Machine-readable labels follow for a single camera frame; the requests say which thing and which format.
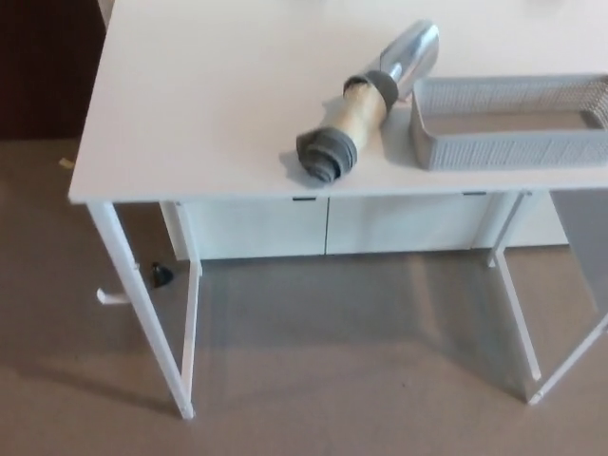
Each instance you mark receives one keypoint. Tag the white desk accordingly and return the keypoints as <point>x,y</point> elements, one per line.
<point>190,119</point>

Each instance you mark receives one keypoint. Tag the white desk hook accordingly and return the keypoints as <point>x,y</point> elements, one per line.
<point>110,297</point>

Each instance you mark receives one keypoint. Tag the grey mesh container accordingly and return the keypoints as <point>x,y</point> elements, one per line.
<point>499,152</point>

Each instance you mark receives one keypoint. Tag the white cabinet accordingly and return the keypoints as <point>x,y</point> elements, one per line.
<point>404,228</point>

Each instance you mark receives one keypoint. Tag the yellowish floor scrap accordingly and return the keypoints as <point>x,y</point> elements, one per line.
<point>66,163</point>

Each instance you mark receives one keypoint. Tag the dark brown wooden panel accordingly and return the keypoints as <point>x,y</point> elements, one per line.
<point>47,71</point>

